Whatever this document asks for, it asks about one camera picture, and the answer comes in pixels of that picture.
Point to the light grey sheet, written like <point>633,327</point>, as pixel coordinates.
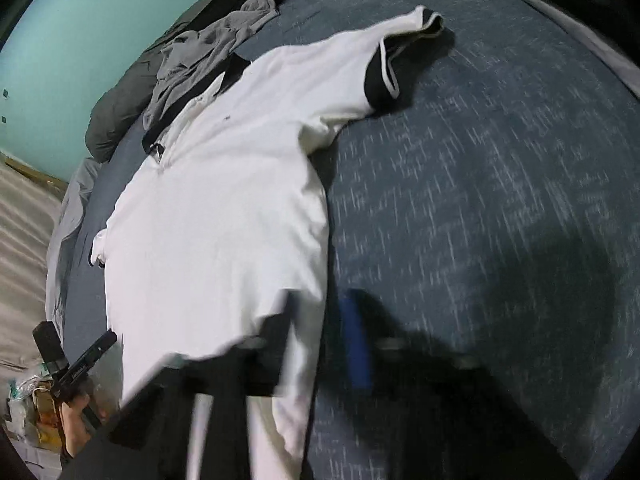
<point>70,220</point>

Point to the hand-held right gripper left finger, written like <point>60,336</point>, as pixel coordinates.
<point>270,350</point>

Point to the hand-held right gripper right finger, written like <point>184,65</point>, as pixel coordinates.
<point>357,345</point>

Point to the crumpled grey shirt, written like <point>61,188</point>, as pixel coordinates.
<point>200,55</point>

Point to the white polo shirt black trim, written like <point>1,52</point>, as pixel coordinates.
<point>225,200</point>

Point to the stack of folded clothes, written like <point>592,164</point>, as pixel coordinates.
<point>600,45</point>

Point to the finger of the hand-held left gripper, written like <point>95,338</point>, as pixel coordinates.
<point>95,350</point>

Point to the blue patterned bed cover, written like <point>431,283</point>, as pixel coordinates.
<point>475,185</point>

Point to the person's left hand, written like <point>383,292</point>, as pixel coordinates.
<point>75,430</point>

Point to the dark grey duvet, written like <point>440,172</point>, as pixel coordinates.
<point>115,120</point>

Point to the clear plastic bag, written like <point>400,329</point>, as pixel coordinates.
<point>30,410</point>

